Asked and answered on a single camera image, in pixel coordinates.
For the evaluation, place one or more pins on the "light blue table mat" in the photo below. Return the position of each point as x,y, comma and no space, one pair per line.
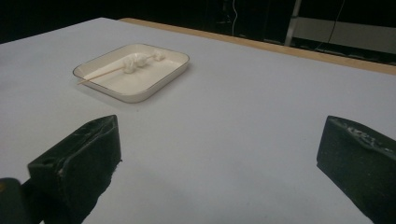
249,109

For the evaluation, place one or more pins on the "white rectangular tray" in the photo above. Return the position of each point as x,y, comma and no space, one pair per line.
146,82

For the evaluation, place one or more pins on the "white marshmallow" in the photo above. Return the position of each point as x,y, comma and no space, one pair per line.
159,55
142,59
129,66

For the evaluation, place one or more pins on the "white metal stand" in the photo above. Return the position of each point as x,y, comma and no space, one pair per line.
342,34

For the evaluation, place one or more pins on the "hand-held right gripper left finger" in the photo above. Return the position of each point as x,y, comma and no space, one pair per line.
84,161

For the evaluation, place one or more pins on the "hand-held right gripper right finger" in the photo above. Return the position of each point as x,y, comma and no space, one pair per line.
361,168

